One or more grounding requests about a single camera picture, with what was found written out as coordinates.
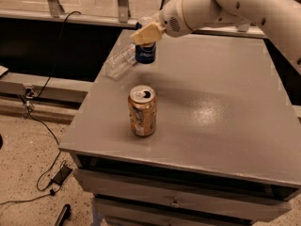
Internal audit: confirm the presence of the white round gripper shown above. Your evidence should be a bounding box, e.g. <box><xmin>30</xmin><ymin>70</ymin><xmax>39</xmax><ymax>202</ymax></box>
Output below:
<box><xmin>131</xmin><ymin>0</ymin><xmax>192</xmax><ymax>45</ymax></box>

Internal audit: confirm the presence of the blue pepsi can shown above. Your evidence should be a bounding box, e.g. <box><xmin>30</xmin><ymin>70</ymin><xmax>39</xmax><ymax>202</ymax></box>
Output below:
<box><xmin>135</xmin><ymin>22</ymin><xmax>157</xmax><ymax>65</ymax></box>

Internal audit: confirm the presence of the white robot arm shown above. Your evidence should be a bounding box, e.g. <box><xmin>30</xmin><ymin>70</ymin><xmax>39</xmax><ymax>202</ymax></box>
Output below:
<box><xmin>131</xmin><ymin>0</ymin><xmax>301</xmax><ymax>73</ymax></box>

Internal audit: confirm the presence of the clear plastic water bottle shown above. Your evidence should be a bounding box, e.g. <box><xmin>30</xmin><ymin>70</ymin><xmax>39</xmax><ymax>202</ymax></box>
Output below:
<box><xmin>103</xmin><ymin>43</ymin><xmax>136</xmax><ymax>79</ymax></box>

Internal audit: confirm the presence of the gold soda can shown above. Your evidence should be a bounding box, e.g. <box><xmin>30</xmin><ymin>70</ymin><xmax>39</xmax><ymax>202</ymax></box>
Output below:
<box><xmin>128</xmin><ymin>85</ymin><xmax>157</xmax><ymax>137</ymax></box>

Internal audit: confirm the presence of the grey cabinet upper drawer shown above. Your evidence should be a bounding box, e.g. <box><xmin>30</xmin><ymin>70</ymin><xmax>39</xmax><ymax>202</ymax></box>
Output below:
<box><xmin>73</xmin><ymin>169</ymin><xmax>291</xmax><ymax>222</ymax></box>

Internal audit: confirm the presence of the grey cabinet drawer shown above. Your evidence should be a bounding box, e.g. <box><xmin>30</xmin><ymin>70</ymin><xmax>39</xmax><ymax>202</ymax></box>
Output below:
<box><xmin>95</xmin><ymin>198</ymin><xmax>246</xmax><ymax>226</ymax></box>
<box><xmin>73</xmin><ymin>169</ymin><xmax>291</xmax><ymax>222</ymax></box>

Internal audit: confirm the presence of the black power adapter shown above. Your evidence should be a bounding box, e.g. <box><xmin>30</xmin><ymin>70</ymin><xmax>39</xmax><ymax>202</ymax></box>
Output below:
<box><xmin>51</xmin><ymin>165</ymin><xmax>72</xmax><ymax>186</ymax></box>

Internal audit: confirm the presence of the grey cabinet lower drawer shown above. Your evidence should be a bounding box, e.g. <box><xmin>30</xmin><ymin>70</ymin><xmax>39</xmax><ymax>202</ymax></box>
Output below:
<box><xmin>95</xmin><ymin>198</ymin><xmax>246</xmax><ymax>226</ymax></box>

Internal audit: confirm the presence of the black cylindrical object on floor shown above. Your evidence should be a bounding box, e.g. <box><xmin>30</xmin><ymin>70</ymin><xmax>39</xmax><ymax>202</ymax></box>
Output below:
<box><xmin>55</xmin><ymin>204</ymin><xmax>71</xmax><ymax>226</ymax></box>

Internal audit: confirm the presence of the metal window frame rail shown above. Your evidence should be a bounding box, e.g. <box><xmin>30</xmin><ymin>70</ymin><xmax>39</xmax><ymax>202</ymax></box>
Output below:
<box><xmin>0</xmin><ymin>0</ymin><xmax>267</xmax><ymax>40</ymax></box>

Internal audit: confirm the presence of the black power cable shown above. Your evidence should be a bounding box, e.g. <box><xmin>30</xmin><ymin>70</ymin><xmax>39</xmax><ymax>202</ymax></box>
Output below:
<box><xmin>0</xmin><ymin>10</ymin><xmax>83</xmax><ymax>206</ymax></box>

